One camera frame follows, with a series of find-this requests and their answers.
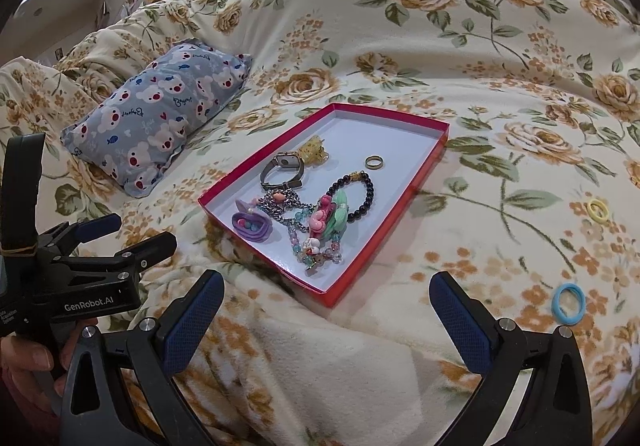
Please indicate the person's left hand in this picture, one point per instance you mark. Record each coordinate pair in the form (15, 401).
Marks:
(25, 361)

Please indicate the metal band wristwatch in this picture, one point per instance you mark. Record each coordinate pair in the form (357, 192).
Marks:
(285, 160)

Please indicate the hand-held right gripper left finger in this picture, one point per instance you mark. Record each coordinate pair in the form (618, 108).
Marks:
(192, 326)

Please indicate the red shallow box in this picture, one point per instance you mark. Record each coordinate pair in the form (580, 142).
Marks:
(400, 146)

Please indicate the grey bear print pillow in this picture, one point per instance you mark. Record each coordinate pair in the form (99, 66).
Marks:
(150, 116)

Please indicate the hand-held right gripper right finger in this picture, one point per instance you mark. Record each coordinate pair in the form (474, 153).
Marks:
(462, 321)

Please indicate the floral cream blanket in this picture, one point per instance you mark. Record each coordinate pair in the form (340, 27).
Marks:
(450, 51)

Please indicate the pink hair clip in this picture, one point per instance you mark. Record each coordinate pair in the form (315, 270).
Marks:
(320, 216)

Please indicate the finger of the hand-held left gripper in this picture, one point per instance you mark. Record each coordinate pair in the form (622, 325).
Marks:
(100, 226)
(145, 246)

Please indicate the green hair clip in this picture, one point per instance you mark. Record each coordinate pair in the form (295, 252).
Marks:
(342, 208)

